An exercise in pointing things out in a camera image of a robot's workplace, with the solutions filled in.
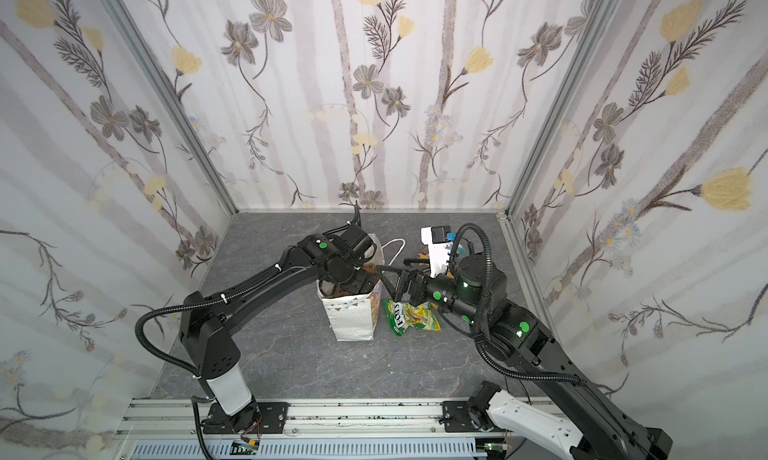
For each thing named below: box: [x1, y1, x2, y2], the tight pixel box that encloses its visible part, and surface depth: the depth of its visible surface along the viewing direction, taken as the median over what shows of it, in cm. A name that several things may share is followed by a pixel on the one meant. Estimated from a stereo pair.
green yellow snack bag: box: [382, 299, 441, 337], surface depth 89 cm
